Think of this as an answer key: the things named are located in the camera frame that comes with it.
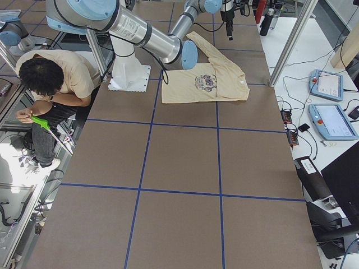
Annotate clear bottle black lid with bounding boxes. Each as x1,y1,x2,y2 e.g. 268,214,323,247
269,3,283,30

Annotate blue teach pendant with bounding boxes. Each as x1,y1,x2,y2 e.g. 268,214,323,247
309,104,358,141
309,69,344,101

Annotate lower orange black adapter box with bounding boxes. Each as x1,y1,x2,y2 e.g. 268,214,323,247
286,129,299,147

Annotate red cylindrical bottle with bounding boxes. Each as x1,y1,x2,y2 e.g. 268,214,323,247
255,0,267,24

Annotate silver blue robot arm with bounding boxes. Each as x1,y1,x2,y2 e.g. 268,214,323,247
169,0,235,40
45,1,198,70

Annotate lower blue teach pendant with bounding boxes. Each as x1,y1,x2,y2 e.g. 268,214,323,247
309,104,358,141

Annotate black bottle steel cap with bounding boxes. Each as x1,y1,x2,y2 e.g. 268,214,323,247
259,8,274,36

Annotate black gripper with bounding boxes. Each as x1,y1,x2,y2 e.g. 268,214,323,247
220,1,234,40

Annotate beige long-sleeve graphic shirt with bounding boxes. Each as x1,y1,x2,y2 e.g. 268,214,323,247
162,31,250,104

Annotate upper orange black adapter box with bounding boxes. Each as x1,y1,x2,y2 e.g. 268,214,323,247
280,110,293,124

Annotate aluminium frame post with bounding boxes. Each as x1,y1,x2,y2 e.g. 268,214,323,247
268,0,318,87

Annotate green handled scissors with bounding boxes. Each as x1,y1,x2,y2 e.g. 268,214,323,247
30,115,73,155

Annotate seated person beige shirt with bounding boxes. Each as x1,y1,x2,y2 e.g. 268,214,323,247
16,50,101,173

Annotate wooden board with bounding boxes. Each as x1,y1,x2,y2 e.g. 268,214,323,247
331,23,358,69

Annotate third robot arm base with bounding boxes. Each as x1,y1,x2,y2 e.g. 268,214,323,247
1,16,35,56

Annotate black monitor stand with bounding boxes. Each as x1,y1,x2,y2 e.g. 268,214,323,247
306,202,358,259

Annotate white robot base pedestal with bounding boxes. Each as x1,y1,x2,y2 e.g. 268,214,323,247
109,31,151,92

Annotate upper blue teach pendant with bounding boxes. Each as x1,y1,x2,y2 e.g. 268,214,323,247
309,69,344,101

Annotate brown paper roll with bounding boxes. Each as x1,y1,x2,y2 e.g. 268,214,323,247
294,156,332,202

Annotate black monitor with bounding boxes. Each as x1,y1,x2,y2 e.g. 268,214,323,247
321,143,358,223

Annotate small black square device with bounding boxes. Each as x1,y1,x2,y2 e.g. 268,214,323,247
298,123,310,132

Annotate orange black adapter box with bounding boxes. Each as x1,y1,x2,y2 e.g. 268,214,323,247
280,110,293,124
286,129,299,147

